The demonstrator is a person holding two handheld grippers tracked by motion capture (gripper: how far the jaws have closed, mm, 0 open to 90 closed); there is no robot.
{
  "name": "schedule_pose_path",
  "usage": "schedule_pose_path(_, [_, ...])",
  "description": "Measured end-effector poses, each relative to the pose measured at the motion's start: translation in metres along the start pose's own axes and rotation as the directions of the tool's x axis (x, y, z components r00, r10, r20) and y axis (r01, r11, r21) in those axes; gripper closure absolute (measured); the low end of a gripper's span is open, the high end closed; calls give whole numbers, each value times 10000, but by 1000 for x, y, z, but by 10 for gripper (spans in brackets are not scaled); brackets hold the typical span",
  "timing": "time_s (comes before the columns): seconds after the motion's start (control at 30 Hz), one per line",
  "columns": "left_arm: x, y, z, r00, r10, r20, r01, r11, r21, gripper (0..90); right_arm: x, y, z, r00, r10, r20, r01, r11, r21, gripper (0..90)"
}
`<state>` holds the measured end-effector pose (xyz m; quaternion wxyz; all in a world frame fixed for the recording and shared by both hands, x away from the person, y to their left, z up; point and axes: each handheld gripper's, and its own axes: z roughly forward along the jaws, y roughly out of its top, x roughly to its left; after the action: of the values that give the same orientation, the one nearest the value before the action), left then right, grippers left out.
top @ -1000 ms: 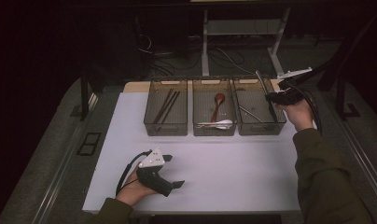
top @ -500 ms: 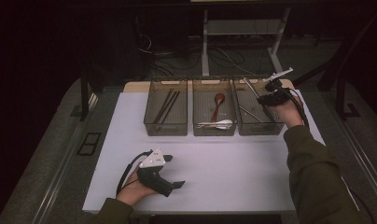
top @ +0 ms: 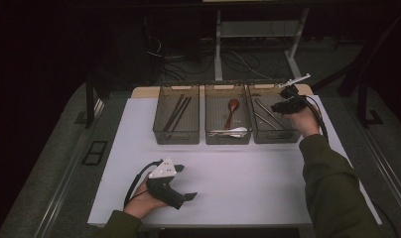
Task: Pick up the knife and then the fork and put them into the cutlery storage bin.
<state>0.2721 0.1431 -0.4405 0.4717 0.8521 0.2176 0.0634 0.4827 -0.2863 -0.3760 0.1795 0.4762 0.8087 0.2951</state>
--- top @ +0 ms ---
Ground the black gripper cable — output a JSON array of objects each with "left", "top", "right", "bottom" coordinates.
[
  {"left": 302, "top": 94, "right": 331, "bottom": 144},
  {"left": 123, "top": 159, "right": 163, "bottom": 210}
]

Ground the brown wooden chopstick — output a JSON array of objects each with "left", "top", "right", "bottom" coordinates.
[
  {"left": 162, "top": 93, "right": 185, "bottom": 132},
  {"left": 165, "top": 94, "right": 187, "bottom": 132}
]

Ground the black chopstick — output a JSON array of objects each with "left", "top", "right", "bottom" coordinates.
[
  {"left": 170, "top": 96, "right": 191, "bottom": 132},
  {"left": 172, "top": 97, "right": 193, "bottom": 132}
]

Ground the person's left hand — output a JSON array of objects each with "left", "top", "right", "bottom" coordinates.
[{"left": 123, "top": 180, "right": 172, "bottom": 221}]

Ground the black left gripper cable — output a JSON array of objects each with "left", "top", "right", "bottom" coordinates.
[{"left": 123, "top": 159, "right": 163, "bottom": 210}]

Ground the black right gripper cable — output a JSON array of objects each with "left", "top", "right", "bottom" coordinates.
[{"left": 302, "top": 94, "right": 331, "bottom": 144}]

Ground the smoky clear plastic bin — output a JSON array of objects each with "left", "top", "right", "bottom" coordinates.
[
  {"left": 203, "top": 82, "right": 253, "bottom": 146},
  {"left": 152, "top": 82, "right": 201, "bottom": 146},
  {"left": 247, "top": 81, "right": 306, "bottom": 145}
]

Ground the metal floor rail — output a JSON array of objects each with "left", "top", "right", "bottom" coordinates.
[
  {"left": 33, "top": 98, "right": 105, "bottom": 238},
  {"left": 350, "top": 112, "right": 401, "bottom": 216}
]

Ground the white table board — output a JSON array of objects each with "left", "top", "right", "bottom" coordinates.
[{"left": 87, "top": 94, "right": 383, "bottom": 228}]

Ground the steel fork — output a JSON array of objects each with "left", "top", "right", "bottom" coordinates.
[{"left": 253, "top": 112, "right": 280, "bottom": 131}]

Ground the brown wooden spoon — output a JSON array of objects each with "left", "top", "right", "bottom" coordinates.
[{"left": 223, "top": 98, "right": 240, "bottom": 131}]

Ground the white metal stand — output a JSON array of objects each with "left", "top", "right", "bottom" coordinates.
[{"left": 213, "top": 8, "right": 311, "bottom": 83}]

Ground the bundle of floor cables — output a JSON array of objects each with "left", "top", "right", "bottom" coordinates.
[{"left": 143, "top": 34, "right": 276, "bottom": 82}]

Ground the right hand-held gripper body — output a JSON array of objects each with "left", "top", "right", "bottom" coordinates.
[{"left": 277, "top": 72, "right": 312, "bottom": 115}]

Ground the steel table knife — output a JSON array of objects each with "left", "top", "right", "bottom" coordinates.
[{"left": 253, "top": 97, "right": 286, "bottom": 129}]

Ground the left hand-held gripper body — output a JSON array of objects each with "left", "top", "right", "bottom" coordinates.
[{"left": 145, "top": 157, "right": 187, "bottom": 210}]

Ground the person's right hand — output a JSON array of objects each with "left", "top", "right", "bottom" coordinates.
[{"left": 289, "top": 106, "right": 322, "bottom": 138}]

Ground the dark metal stand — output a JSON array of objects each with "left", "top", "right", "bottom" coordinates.
[{"left": 336, "top": 9, "right": 401, "bottom": 128}]

